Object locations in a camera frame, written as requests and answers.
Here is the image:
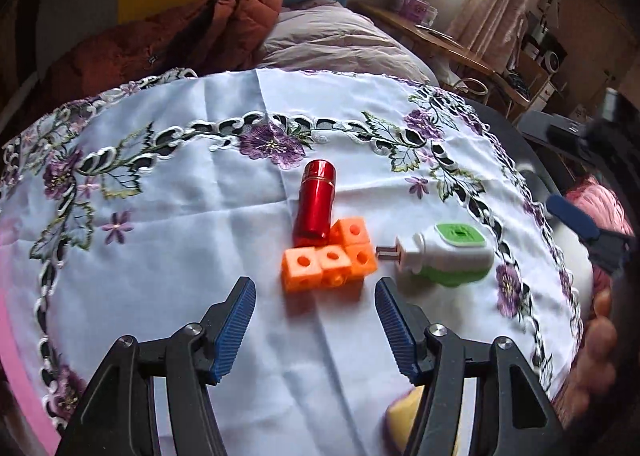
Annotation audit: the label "black padded table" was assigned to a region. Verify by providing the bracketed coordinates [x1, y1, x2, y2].
[470, 96, 568, 219]

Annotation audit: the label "wooden desk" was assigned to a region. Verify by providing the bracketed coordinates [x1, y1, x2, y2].
[357, 1, 532, 104]

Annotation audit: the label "white bag with handle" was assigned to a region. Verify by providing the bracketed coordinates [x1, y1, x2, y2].
[451, 78, 489, 98]

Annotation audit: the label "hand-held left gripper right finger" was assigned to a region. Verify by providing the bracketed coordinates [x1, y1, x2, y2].
[375, 277, 566, 456]

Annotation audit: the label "cluttered shelf unit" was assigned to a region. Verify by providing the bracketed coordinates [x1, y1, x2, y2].
[505, 0, 628, 123]

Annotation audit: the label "rust red quilted blanket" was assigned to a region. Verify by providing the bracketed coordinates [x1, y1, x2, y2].
[30, 0, 285, 102]

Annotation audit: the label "white cloth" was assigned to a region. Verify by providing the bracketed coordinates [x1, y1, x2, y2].
[517, 163, 598, 308]

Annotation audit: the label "pink fuzzy garment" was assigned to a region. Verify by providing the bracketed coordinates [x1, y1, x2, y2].
[565, 175, 637, 287]

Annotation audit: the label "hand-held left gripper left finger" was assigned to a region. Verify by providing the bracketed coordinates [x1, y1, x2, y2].
[55, 276, 258, 456]

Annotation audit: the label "pale yellow rounded object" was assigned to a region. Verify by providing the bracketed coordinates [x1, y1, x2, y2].
[384, 386, 461, 456]

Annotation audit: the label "white floral embroidered tablecloth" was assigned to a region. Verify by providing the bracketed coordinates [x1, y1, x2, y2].
[0, 67, 596, 456]

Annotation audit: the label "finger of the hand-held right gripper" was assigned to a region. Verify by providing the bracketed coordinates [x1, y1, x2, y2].
[547, 119, 640, 162]
[546, 193, 640, 279]

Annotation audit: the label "red metal flashlight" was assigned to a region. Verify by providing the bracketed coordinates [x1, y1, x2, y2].
[291, 159, 339, 247]

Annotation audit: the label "purple gift box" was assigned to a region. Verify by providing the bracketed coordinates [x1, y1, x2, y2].
[397, 0, 439, 26]

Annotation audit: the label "white green plug-in device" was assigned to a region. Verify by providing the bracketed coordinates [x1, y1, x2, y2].
[376, 222, 495, 288]

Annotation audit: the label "person's right hand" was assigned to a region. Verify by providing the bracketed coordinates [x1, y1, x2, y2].
[567, 286, 621, 418]

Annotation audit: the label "orange linked cube blocks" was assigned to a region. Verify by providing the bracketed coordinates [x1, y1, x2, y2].
[281, 217, 378, 293]

